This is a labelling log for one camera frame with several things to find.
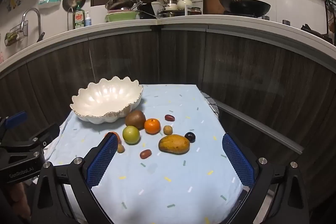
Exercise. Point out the tan longan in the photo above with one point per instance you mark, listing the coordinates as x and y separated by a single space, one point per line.
120 148
167 130

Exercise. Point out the brown kiwi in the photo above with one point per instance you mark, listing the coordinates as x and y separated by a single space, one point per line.
134 119

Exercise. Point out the black wok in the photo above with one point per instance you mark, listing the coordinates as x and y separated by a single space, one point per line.
244 5

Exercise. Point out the dark purple plum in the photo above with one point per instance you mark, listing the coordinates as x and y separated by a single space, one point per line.
189 137

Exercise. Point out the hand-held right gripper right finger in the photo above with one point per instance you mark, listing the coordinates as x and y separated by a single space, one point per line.
237 161

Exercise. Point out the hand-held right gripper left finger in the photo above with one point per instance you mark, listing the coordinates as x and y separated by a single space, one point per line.
102 161

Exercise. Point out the black white checked cloth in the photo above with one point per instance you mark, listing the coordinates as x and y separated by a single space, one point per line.
211 106

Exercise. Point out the blue pump bottle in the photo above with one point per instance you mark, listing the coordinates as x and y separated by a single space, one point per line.
88 21

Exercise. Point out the green apple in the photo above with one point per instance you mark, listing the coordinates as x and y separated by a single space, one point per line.
131 134

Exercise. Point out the orange mandarin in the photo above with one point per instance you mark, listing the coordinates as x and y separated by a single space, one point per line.
152 126
119 138

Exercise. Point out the aluminium rail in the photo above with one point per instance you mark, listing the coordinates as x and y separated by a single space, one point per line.
262 130

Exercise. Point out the hanging frying pan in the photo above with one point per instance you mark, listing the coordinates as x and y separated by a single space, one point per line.
73 0

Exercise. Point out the yellow mango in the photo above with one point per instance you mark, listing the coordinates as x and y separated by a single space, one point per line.
173 144

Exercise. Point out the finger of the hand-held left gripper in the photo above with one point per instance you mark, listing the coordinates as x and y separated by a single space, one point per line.
47 133
17 117

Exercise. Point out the red date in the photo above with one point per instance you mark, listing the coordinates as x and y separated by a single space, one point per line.
145 153
169 117

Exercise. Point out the small dark jar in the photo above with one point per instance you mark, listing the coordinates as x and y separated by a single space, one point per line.
195 11

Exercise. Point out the cream teapot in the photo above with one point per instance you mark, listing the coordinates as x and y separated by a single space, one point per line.
184 3
170 4

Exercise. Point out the white scalloped ceramic bowl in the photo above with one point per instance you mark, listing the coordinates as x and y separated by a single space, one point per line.
105 98

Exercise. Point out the person's left hand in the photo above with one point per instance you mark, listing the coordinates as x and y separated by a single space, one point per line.
15 197

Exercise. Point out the light blue patterned tablecloth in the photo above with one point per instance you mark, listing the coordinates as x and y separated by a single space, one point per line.
157 187

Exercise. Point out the green plastic basin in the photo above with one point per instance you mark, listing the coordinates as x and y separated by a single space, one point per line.
123 16

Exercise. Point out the green dish soap bottle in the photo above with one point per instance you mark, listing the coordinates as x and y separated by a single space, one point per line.
78 18

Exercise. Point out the steel faucet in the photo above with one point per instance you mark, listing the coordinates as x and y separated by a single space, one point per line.
32 10

